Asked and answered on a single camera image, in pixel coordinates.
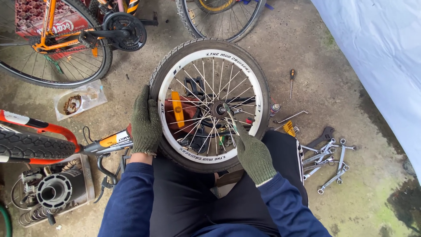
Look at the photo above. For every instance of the person's right hand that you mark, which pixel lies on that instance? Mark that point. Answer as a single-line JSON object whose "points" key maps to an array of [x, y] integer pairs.
{"points": [[255, 158]]}

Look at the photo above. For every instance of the person's left hand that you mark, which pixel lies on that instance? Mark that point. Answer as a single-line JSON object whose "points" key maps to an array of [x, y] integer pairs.
{"points": [[146, 128]]}

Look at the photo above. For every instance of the person's right fingers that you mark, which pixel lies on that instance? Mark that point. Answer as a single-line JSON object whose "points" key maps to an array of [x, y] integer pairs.
{"points": [[240, 136]]}

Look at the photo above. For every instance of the small white-rimmed bicycle wheel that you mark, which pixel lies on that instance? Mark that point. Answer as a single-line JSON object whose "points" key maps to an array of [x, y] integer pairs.
{"points": [[210, 49]]}

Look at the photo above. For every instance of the small spray can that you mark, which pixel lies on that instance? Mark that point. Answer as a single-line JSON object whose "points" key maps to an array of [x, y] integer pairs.
{"points": [[275, 108]]}

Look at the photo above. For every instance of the piece of brown cardboard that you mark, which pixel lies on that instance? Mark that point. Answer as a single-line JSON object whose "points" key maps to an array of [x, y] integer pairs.
{"points": [[228, 181]]}

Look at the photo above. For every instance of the yellow hex key set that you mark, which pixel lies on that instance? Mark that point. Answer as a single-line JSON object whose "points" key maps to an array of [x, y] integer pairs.
{"points": [[289, 128]]}

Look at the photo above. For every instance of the red cloth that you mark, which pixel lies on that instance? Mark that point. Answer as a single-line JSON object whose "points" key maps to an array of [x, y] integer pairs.
{"points": [[194, 110]]}

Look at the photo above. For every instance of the long metal hex key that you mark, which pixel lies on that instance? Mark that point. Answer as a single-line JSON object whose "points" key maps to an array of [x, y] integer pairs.
{"points": [[291, 117]]}

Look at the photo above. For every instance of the black bicycle pedal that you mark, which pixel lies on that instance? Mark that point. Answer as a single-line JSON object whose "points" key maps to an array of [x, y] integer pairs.
{"points": [[194, 86]]}

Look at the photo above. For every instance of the black adjustable wrench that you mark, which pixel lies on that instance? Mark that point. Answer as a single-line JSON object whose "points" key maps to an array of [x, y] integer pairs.
{"points": [[320, 138]]}

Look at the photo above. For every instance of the pile of silver spanners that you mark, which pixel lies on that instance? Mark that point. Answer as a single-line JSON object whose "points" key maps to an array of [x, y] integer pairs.
{"points": [[324, 161]]}

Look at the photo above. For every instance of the large thin-tyred bicycle wheel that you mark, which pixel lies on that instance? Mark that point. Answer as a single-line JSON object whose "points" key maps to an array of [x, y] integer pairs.
{"points": [[227, 26]]}

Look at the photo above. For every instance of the black brake lever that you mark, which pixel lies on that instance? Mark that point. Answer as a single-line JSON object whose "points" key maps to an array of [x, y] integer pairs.
{"points": [[107, 179]]}

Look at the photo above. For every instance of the white tarpaulin sheet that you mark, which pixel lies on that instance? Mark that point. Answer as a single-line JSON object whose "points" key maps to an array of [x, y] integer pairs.
{"points": [[378, 56]]}

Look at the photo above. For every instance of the clear plastic tray with bowl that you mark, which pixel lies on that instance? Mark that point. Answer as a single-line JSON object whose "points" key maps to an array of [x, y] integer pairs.
{"points": [[79, 100]]}

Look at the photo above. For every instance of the tray of bicycle parts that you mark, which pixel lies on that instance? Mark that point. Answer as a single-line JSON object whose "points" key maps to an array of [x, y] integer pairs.
{"points": [[57, 189]]}

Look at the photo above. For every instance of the red plastic bottle crate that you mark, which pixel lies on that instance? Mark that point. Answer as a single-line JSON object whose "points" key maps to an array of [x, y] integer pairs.
{"points": [[70, 24]]}

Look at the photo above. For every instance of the red and orange bicycle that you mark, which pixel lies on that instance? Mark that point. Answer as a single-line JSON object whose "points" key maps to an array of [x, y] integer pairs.
{"points": [[36, 146]]}

